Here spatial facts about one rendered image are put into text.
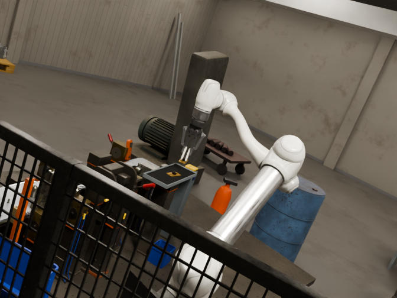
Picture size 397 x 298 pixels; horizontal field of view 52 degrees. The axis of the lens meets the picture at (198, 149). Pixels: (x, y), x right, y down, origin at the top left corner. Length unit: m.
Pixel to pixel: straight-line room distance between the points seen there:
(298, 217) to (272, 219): 0.27
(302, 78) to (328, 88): 0.78
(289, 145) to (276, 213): 2.59
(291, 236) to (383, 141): 6.85
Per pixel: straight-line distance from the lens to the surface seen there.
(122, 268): 2.08
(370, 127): 10.90
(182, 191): 2.33
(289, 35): 12.08
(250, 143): 1.93
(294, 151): 1.65
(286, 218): 4.19
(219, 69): 4.74
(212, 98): 2.06
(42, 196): 1.60
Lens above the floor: 1.83
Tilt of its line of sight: 14 degrees down
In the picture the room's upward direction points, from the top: 21 degrees clockwise
